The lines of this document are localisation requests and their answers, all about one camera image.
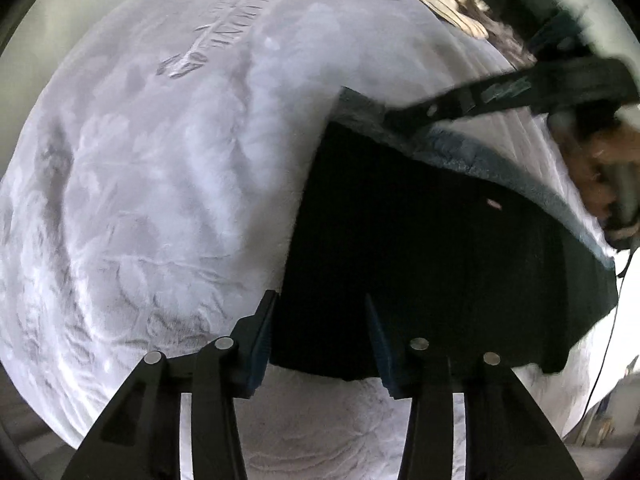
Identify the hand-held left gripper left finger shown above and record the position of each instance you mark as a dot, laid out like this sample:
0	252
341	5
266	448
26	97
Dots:
260	350

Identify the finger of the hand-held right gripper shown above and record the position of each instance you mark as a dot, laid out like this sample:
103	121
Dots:
450	102

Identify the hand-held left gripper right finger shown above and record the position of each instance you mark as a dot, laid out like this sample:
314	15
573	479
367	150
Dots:
382	360

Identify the black pants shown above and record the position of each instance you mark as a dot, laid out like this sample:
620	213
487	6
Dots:
425	235

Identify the person's right hand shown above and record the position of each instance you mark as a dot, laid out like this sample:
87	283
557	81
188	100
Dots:
590	170

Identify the striped beige grey cloth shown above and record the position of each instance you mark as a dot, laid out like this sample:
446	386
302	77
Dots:
450	7

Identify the lavender embossed blanket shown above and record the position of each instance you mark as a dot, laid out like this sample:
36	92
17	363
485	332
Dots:
150	185

